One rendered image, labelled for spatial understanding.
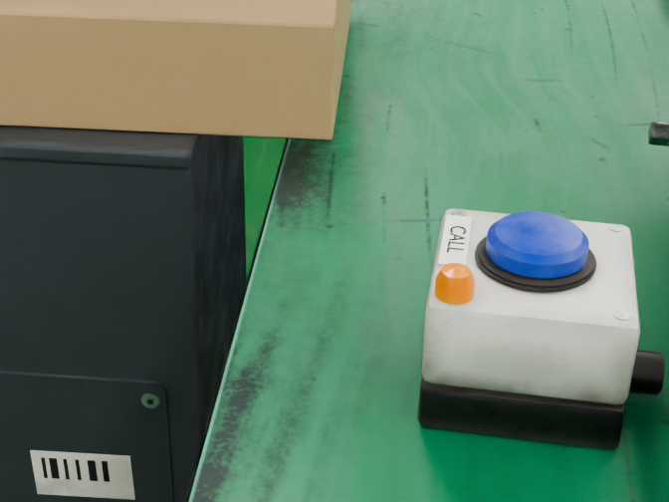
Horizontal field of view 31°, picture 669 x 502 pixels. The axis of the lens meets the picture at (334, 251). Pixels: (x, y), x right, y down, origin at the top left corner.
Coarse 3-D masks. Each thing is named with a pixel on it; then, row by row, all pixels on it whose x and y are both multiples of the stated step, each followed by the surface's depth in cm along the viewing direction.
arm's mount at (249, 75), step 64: (0, 0) 68; (64, 0) 68; (128, 0) 67; (192, 0) 67; (256, 0) 67; (320, 0) 67; (0, 64) 69; (64, 64) 69; (128, 64) 69; (192, 64) 68; (256, 64) 68; (320, 64) 68; (128, 128) 71; (192, 128) 70; (256, 128) 70; (320, 128) 70
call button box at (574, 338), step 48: (480, 240) 49; (624, 240) 49; (432, 288) 46; (480, 288) 46; (528, 288) 46; (576, 288) 46; (624, 288) 46; (432, 336) 45; (480, 336) 45; (528, 336) 45; (576, 336) 44; (624, 336) 44; (432, 384) 47; (480, 384) 46; (528, 384) 46; (576, 384) 45; (624, 384) 45; (480, 432) 47; (528, 432) 47; (576, 432) 47
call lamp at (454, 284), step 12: (456, 264) 45; (444, 276) 45; (456, 276) 44; (468, 276) 45; (444, 288) 45; (456, 288) 44; (468, 288) 45; (444, 300) 45; (456, 300) 45; (468, 300) 45
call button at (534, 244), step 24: (528, 216) 48; (552, 216) 48; (504, 240) 46; (528, 240) 46; (552, 240) 46; (576, 240) 46; (504, 264) 46; (528, 264) 45; (552, 264) 45; (576, 264) 46
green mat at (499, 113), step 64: (384, 0) 91; (448, 0) 92; (512, 0) 92; (576, 0) 92; (640, 0) 92; (384, 64) 80; (448, 64) 81; (512, 64) 81; (576, 64) 81; (640, 64) 81; (384, 128) 72; (448, 128) 72; (512, 128) 72; (576, 128) 72; (640, 128) 72; (320, 192) 65; (384, 192) 65; (448, 192) 65; (512, 192) 65; (576, 192) 65; (640, 192) 65; (256, 256) 59; (320, 256) 59; (384, 256) 59; (640, 256) 60; (256, 320) 54; (320, 320) 54; (384, 320) 54; (640, 320) 55; (256, 384) 50; (320, 384) 50; (384, 384) 50; (256, 448) 47; (320, 448) 47; (384, 448) 47; (448, 448) 47; (512, 448) 47; (576, 448) 47; (640, 448) 47
